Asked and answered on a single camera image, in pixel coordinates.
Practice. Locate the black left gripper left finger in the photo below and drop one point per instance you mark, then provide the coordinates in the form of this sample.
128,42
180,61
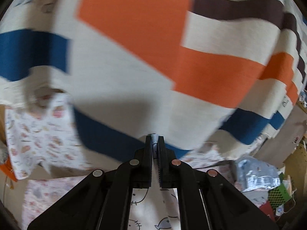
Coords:
102,200

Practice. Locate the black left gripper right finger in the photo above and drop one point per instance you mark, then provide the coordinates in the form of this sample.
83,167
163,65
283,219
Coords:
206,200

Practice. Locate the white cartoon cat print pants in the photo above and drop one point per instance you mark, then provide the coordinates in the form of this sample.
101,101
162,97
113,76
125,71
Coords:
154,207

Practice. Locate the light blue satin-trim blanket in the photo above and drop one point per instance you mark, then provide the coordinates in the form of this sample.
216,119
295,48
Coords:
253,174

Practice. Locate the pink print bed sheet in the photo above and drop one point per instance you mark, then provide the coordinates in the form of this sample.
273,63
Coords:
42,194

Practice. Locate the green checkered box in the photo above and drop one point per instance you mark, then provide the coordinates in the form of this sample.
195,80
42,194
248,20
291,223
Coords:
278,196

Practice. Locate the brown wooden cabinet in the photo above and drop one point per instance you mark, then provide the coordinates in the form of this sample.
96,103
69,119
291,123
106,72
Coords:
276,150

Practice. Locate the white bear print quilt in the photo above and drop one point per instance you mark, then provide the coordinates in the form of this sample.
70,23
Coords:
44,134

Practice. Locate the striped Paris curtain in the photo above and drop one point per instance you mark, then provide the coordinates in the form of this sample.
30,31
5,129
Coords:
192,71

